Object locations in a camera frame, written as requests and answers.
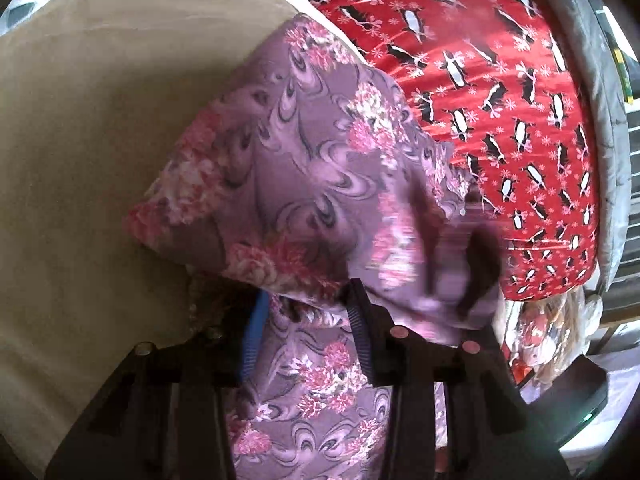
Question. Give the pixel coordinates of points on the red penguin print cloth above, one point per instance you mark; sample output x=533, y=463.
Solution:
x=480, y=70

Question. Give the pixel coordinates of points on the purple floral garment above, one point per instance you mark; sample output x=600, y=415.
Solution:
x=300, y=170

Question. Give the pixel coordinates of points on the beige cushion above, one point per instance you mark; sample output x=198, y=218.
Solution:
x=100, y=135

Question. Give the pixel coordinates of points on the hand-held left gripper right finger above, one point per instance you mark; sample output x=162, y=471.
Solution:
x=361, y=331

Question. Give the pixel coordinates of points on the clear plastic bag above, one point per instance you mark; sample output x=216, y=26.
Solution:
x=547, y=327

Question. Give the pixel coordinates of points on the grey quilted blanket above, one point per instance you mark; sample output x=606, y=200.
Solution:
x=607, y=160

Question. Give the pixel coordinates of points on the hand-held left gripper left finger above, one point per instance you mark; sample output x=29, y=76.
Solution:
x=254, y=331

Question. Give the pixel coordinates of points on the white patterned cloth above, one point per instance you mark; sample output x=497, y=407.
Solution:
x=19, y=7

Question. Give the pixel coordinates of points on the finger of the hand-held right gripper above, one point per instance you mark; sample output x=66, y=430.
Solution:
x=481, y=266

